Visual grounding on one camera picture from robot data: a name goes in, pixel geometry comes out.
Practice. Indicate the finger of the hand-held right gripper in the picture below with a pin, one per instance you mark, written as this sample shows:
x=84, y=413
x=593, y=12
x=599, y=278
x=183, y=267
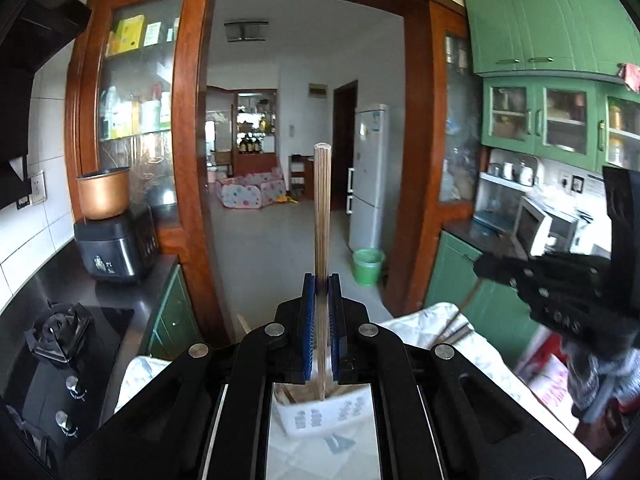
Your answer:
x=540, y=266
x=560, y=287

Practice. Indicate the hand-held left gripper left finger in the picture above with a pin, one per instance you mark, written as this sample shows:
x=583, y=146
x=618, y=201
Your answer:
x=310, y=330

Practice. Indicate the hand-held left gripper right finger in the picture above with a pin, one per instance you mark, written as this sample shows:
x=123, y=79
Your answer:
x=334, y=330

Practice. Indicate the white plastic utensil holder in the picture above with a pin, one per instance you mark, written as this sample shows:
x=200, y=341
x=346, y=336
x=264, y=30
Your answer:
x=320, y=417

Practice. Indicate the row of wooden chopsticks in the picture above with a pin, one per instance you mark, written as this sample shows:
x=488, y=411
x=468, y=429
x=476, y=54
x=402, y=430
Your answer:
x=452, y=327

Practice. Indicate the person's right hand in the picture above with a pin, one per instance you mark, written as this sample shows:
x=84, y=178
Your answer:
x=590, y=380

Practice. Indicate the white microwave oven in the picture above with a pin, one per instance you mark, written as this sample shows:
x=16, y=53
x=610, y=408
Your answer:
x=545, y=230

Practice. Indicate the green plastic bin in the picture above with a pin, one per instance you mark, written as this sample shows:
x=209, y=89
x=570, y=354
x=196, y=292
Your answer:
x=369, y=265

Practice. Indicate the green base cabinet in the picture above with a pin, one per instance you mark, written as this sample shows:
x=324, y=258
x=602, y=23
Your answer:
x=172, y=315
x=450, y=280

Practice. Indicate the white mug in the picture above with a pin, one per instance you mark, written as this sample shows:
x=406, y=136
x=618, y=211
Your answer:
x=525, y=175
x=507, y=170

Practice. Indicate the red white plastic bag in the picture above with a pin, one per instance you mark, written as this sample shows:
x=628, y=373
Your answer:
x=550, y=390

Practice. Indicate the white quilted printed blanket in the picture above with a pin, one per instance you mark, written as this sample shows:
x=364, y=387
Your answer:
x=480, y=360

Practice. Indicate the polka dot playpen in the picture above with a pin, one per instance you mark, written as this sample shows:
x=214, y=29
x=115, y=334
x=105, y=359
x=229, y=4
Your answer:
x=250, y=192

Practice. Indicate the white refrigerator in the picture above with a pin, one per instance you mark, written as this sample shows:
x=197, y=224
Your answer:
x=370, y=180

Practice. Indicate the red cloth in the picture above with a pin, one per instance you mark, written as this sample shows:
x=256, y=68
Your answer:
x=631, y=76

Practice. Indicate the wooden glass display cabinet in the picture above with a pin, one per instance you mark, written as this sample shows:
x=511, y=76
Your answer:
x=437, y=110
x=82, y=110

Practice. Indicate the dark wooden door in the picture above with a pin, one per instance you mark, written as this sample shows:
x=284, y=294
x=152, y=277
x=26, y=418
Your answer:
x=344, y=135

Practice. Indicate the black rice cooker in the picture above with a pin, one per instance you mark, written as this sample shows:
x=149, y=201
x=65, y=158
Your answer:
x=110, y=250

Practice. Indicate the wooden bottle cabinet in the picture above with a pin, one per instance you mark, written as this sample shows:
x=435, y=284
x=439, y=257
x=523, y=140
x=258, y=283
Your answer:
x=235, y=125

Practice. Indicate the copper inner pot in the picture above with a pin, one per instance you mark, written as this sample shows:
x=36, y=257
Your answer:
x=102, y=195

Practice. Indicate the black gas stove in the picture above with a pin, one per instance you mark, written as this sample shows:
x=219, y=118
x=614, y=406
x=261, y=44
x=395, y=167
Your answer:
x=55, y=330

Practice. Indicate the ceiling light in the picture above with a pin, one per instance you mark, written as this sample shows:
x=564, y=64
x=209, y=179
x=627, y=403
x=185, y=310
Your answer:
x=246, y=30

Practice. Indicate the yellow box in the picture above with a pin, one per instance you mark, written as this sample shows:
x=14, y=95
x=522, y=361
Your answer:
x=127, y=35

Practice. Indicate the black range hood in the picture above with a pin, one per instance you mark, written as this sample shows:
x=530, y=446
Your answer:
x=20, y=85

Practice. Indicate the wall power socket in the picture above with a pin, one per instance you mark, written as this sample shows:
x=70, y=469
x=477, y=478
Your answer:
x=578, y=183
x=37, y=185

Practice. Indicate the green glass-front wall cabinet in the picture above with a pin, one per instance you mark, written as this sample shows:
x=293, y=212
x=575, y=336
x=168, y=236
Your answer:
x=537, y=120

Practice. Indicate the wall electric box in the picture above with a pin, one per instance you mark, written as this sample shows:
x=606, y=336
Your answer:
x=318, y=90

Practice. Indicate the green solid wall cabinet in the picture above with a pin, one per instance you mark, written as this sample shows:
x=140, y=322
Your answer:
x=545, y=15

